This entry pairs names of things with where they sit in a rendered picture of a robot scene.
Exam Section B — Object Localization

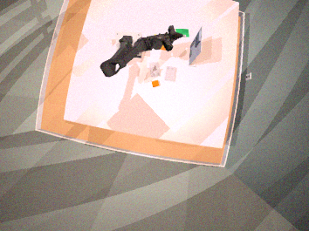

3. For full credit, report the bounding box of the small orange block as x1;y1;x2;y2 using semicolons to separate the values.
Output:
152;80;159;87

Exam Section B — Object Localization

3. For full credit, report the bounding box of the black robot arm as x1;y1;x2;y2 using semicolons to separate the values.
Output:
100;35;174;78

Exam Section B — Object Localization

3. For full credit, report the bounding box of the grey panel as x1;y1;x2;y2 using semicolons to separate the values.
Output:
189;26;203;67

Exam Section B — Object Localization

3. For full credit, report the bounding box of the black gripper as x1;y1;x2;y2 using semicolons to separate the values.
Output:
158;25;183;44

